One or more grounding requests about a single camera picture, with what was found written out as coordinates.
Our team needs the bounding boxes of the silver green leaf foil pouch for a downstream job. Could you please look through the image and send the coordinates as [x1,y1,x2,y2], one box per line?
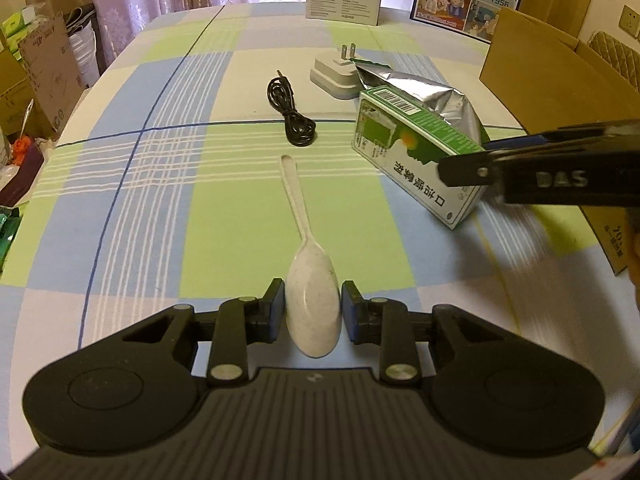
[354,58,489,145]

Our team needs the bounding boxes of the white speckled plastic spoon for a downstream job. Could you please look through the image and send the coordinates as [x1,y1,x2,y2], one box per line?
[280,155,342,359]

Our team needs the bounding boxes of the green white medicine box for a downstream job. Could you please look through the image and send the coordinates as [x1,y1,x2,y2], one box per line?
[352,86,485,230]

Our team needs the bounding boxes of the white power adapter plug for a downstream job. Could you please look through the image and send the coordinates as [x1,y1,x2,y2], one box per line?
[309,44,363,100]

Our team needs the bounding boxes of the black audio cable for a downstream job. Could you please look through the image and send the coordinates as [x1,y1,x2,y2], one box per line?
[266,70,318,149]

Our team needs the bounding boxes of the brown cardboard box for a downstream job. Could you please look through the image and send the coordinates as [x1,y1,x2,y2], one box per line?
[480,9,639,282]

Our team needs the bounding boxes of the checked tablecloth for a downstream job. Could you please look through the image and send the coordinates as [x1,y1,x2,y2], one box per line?
[0,1,640,470]

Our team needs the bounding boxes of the cardboard pile left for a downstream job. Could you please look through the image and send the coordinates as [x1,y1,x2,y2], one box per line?
[1,14,87,140]

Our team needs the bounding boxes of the beige wall socket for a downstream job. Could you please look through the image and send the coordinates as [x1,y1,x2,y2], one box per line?
[618,4,640,39]

